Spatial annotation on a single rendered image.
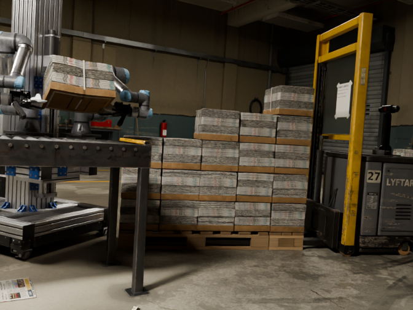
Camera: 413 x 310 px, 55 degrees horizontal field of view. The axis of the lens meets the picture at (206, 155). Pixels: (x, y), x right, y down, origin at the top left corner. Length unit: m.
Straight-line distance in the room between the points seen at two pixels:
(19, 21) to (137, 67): 6.84
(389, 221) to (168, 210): 1.74
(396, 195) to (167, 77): 7.71
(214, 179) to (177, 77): 7.57
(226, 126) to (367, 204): 1.26
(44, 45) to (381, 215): 2.89
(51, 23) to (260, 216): 2.16
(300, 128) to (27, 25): 2.18
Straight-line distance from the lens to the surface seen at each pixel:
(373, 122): 9.97
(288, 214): 3.24
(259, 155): 3.09
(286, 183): 3.18
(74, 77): 2.53
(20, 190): 3.26
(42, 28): 3.27
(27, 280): 2.51
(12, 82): 2.58
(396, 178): 3.46
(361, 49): 3.27
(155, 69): 10.18
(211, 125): 2.98
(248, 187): 3.08
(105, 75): 2.59
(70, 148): 2.00
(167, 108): 10.24
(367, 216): 3.37
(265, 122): 3.10
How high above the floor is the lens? 0.88
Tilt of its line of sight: 3 degrees down
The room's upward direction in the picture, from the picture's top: 4 degrees clockwise
